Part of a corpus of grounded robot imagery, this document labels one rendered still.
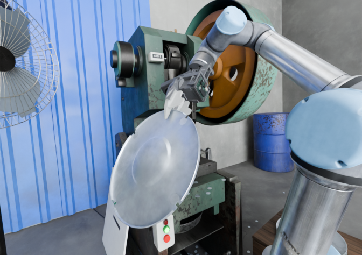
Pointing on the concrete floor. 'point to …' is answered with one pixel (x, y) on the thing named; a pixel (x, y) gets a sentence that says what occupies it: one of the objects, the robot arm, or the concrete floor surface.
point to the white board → (113, 230)
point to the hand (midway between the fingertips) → (166, 117)
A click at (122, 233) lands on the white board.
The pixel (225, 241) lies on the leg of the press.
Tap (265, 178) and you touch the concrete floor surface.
